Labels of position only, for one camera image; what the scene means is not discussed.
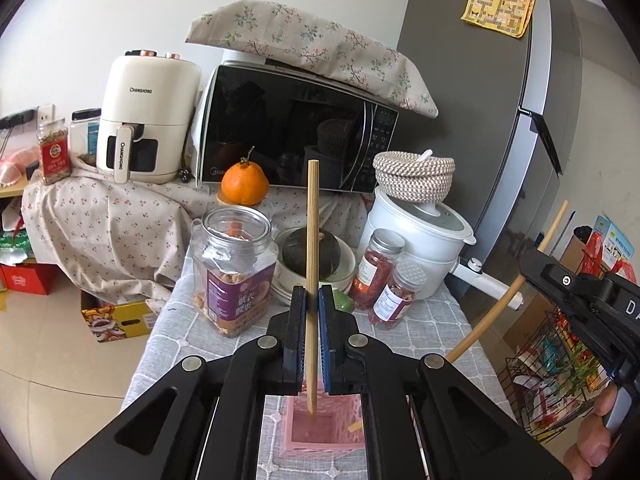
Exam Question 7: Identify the white ceramic bowl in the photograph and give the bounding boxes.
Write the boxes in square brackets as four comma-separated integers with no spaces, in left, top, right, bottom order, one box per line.
[272,228,356,304]

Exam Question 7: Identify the white electric pot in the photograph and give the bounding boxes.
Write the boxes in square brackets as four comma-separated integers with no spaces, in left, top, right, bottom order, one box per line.
[357,186,509,300]

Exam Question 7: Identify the floral cloth on microwave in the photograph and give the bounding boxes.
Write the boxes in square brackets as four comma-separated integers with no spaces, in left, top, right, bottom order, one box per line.
[186,0,438,118]

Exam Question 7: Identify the red goji jar white lid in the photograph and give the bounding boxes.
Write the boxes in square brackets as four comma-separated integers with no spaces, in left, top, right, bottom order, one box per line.
[369,259,427,328]

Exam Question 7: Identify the floral cloth over shelf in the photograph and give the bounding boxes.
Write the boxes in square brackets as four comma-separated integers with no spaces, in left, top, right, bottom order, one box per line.
[20,154,371,311]

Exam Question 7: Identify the woven rope basket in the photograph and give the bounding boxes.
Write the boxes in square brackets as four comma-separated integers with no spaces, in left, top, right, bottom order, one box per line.
[373,150,456,204]

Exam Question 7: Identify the grey checked tablecloth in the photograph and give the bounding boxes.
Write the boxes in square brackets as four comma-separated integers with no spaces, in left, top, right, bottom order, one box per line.
[122,257,513,479]

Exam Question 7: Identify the clear container blue label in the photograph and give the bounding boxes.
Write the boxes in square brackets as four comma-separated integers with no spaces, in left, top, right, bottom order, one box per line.
[68,108,101,157]

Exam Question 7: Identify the black microwave oven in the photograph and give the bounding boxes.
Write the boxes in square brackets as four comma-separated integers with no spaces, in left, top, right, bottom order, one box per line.
[190,62,398,193]

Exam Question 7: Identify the clear jar purple label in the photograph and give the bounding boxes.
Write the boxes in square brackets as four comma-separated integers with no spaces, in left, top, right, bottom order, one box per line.
[190,205,279,337]

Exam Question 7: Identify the right hand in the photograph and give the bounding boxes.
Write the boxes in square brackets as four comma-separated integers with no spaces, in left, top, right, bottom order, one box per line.
[563,382,617,480]

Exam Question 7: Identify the spice jar red label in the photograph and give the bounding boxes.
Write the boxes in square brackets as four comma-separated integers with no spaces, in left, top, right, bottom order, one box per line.
[37,118,72,185]

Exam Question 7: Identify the cream air fryer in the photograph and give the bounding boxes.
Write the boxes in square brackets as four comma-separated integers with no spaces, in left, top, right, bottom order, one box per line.
[96,49,201,184]

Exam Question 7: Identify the long wooden chopstick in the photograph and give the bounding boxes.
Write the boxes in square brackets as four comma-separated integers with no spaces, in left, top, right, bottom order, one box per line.
[446,200,568,363]

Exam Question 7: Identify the black wire rack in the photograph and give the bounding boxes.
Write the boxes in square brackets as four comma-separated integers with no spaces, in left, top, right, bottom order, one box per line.
[503,306,610,442]

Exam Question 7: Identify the orange tangerine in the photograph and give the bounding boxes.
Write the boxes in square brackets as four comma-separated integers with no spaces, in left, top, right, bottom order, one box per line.
[220,146,269,206]

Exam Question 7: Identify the red box on floor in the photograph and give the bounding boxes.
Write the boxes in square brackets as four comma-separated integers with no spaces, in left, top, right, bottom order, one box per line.
[1,263,58,296]

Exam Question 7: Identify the yellow cardboard box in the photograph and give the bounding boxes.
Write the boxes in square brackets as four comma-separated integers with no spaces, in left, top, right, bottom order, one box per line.
[80,292,157,342]

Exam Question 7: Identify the dark green pumpkin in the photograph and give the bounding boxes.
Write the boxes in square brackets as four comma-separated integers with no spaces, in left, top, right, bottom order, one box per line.
[282,228,341,280]

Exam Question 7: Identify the grey refrigerator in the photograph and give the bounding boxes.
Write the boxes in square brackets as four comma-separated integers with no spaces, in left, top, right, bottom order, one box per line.
[392,0,582,283]

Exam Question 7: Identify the yellow paper on fridge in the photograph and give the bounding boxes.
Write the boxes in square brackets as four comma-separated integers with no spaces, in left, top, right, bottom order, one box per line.
[461,0,536,39]

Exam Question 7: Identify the pink perforated utensil basket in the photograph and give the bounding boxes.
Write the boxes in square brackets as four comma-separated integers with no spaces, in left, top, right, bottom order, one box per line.
[281,382,366,460]

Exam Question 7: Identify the red goji jar metal lid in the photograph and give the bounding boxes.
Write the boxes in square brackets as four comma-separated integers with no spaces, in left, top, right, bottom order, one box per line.
[348,227,407,311]

